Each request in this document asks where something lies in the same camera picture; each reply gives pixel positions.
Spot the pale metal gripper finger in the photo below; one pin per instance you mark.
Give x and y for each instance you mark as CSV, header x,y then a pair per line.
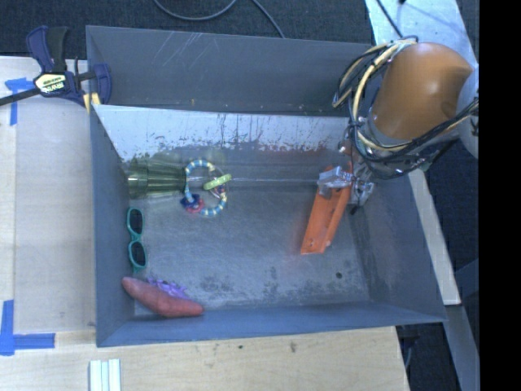
x,y
333,172
330,186

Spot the orange block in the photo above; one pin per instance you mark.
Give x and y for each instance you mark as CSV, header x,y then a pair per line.
x,y
325,222

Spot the grey metal bin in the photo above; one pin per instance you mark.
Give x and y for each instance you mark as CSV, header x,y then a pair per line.
x,y
252,255

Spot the olive green clear cup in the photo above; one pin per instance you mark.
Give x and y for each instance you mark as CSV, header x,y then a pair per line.
x,y
156,178

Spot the purple toy animal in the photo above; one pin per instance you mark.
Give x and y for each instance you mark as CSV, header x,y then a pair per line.
x,y
171,288

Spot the red toy sweet potato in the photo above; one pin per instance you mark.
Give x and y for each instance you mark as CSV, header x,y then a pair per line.
x,y
167,303

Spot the green sunglasses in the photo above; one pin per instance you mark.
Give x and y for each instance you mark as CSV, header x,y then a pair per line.
x,y
137,251

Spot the pale wood board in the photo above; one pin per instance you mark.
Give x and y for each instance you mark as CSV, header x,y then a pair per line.
x,y
53,218

